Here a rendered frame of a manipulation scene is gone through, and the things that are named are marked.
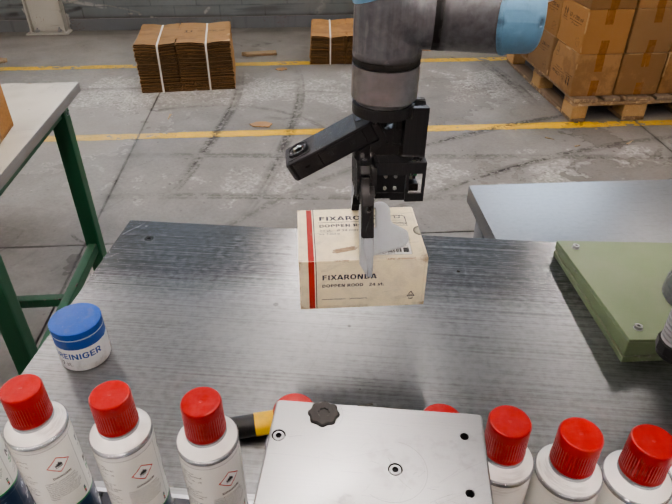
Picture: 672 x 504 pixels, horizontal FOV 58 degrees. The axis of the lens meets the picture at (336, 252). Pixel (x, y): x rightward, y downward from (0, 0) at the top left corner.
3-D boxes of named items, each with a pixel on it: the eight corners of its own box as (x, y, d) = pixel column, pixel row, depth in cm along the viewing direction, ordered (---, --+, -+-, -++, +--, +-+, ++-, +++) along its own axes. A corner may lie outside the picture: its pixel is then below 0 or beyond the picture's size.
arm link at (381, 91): (355, 73, 63) (348, 50, 69) (353, 115, 65) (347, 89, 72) (426, 73, 63) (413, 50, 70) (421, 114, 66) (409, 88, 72)
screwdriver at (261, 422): (223, 447, 75) (220, 432, 73) (222, 428, 77) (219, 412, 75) (378, 421, 78) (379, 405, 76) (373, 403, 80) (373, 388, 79)
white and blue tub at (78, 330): (122, 347, 89) (111, 311, 85) (85, 378, 84) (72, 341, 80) (87, 332, 92) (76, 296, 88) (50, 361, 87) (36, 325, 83)
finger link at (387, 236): (411, 278, 72) (410, 200, 71) (361, 279, 71) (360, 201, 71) (406, 276, 75) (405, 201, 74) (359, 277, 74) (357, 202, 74)
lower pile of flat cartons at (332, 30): (309, 64, 458) (308, 35, 445) (310, 44, 502) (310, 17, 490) (394, 64, 459) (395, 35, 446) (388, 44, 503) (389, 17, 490)
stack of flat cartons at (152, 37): (140, 93, 407) (131, 45, 389) (148, 68, 451) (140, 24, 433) (236, 88, 415) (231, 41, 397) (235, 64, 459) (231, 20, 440)
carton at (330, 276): (300, 309, 78) (298, 262, 73) (299, 254, 88) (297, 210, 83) (423, 304, 78) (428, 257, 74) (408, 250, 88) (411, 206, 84)
